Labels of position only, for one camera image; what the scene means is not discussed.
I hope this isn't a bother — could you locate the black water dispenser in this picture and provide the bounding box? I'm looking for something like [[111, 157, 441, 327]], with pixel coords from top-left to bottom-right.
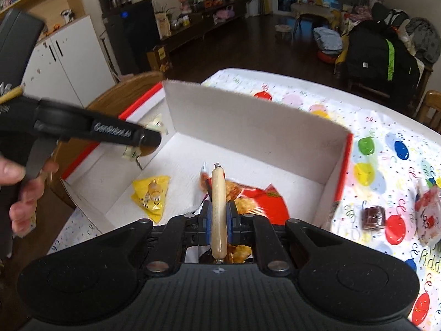
[[96, 0, 162, 74]]

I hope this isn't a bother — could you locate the small brown wrapped candy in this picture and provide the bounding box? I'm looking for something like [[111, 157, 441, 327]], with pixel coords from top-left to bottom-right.
[[360, 204, 386, 231]]

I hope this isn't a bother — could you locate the dark wooden television cabinet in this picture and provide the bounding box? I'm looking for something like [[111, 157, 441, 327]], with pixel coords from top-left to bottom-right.
[[160, 0, 249, 54]]

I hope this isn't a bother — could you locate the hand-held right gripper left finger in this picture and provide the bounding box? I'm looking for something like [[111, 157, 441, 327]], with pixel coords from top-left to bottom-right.
[[79, 200, 213, 277]]

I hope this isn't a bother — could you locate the yellow triangular snack packet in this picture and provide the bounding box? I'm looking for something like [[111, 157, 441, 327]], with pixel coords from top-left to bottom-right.
[[131, 175, 171, 224]]

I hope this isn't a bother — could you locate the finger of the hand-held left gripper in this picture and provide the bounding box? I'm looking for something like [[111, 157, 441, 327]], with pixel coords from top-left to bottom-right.
[[90, 119, 162, 148]]

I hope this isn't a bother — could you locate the small green snack packet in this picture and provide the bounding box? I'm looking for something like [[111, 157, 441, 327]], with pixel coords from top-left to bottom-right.
[[122, 114, 169, 161]]

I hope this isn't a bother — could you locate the white cabinet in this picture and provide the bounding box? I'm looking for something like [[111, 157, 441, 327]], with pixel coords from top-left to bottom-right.
[[21, 14, 116, 111]]

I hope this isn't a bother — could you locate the small round stool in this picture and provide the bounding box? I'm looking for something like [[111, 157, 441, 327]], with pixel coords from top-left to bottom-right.
[[275, 24, 293, 42]]

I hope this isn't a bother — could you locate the black backpack with green stripe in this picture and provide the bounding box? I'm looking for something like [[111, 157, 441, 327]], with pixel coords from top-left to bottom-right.
[[345, 21, 421, 100]]

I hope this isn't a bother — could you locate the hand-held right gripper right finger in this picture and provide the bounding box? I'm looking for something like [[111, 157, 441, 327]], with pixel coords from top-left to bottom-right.
[[226, 200, 359, 274]]

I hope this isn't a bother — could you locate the small cloth covered table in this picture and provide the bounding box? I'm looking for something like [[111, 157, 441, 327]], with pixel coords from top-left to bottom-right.
[[291, 2, 336, 37]]

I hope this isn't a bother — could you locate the pink snack packet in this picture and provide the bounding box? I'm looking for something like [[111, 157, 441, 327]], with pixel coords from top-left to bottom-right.
[[413, 183, 441, 247]]

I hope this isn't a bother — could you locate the red fried snack packet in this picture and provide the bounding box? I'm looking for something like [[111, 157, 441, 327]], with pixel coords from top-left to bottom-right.
[[198, 161, 293, 265]]

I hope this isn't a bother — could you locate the folded clothes pile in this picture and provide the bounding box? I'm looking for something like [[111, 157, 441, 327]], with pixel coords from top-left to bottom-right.
[[313, 27, 344, 56]]

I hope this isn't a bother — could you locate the person's left hand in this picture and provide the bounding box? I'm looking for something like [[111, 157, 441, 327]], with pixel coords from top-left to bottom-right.
[[0, 155, 60, 239]]

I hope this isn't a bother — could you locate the beige sausage stick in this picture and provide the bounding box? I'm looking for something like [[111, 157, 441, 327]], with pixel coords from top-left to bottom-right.
[[210, 163, 228, 264]]

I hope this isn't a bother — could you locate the pink plush toy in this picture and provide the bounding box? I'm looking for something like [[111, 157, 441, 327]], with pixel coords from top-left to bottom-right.
[[215, 5, 236, 19]]

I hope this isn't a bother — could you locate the cream paper bag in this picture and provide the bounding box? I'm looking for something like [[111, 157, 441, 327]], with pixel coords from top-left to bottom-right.
[[155, 11, 172, 38]]

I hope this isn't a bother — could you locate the grey clothing heap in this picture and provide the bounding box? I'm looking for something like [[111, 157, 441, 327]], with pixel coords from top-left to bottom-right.
[[405, 17, 441, 64]]

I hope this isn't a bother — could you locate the red cardboard box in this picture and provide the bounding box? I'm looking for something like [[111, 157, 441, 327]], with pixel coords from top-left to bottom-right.
[[60, 80, 354, 249]]

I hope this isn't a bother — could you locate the brown yellow cardboard box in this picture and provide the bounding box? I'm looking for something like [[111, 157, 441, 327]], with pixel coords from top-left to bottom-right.
[[147, 45, 173, 73]]

